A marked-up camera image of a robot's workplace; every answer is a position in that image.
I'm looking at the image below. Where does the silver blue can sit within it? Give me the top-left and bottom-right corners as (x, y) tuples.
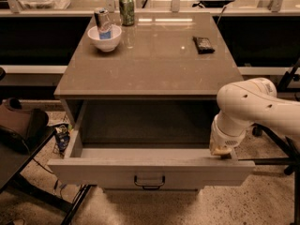
(94, 7), (112, 39)

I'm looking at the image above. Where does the black snack packet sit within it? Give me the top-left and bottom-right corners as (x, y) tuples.
(193, 37), (215, 54)

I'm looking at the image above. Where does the brown bag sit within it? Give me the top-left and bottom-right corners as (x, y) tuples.
(0, 97), (49, 154)

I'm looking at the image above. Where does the green soda can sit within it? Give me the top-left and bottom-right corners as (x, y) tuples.
(119, 0), (135, 26)

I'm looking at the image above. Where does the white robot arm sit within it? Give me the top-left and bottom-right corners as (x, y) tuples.
(209, 78), (300, 156)

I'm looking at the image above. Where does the white ceramic bowl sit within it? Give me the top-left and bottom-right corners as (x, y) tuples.
(87, 24), (122, 52)

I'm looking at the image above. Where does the grey top drawer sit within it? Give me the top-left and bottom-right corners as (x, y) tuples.
(49, 100), (254, 190)

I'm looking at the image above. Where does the black office chair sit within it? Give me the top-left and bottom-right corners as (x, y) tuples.
(239, 124), (300, 225)

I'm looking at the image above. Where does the blue chip bag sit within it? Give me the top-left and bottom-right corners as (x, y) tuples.
(54, 124), (70, 153)

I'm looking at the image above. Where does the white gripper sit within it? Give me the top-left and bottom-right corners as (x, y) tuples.
(209, 113), (248, 156)

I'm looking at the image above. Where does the black side table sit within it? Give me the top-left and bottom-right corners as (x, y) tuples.
(0, 127), (92, 225)

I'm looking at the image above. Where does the grey drawer cabinet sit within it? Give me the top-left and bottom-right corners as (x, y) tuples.
(53, 12), (245, 195)

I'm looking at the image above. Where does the black floor cable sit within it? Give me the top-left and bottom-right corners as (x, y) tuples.
(32, 157), (69, 199)

